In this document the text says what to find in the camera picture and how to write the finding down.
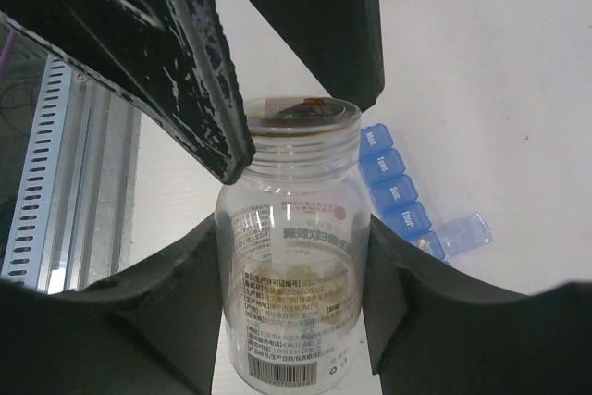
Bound blue weekly pill organizer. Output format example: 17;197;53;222
359;123;493;262

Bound white slotted cable duct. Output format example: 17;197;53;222
1;56;73;293

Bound clear bottle with orange pills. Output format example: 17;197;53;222
215;135;372;391

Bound clear bottle cap orange label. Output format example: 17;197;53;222
244;96;361;140

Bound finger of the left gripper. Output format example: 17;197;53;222
249;0;385;111
1;0;254;184

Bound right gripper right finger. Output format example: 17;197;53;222
363;219;591;394

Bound aluminium mounting rail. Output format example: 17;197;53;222
36;72;141;293

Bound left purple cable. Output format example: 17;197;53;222
0;41;18;77

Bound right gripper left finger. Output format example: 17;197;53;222
1;218;222;394

